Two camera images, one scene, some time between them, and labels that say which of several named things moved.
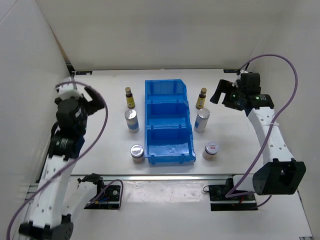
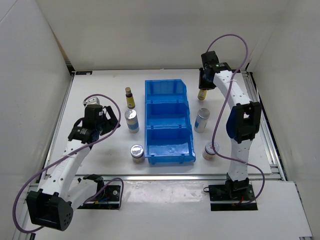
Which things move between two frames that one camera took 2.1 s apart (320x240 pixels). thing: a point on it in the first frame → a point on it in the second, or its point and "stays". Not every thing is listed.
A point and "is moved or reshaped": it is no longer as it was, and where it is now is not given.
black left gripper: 96,103 → 110,123
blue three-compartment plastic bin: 168,126 stays
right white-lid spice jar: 211,149 stays
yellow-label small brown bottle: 201,100 is moved or reshaped
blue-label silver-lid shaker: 201,120 stays
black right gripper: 225,87 → 201,84
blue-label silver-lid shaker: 132,122 stays
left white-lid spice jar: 137,153 stays
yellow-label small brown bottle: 130,100 stays
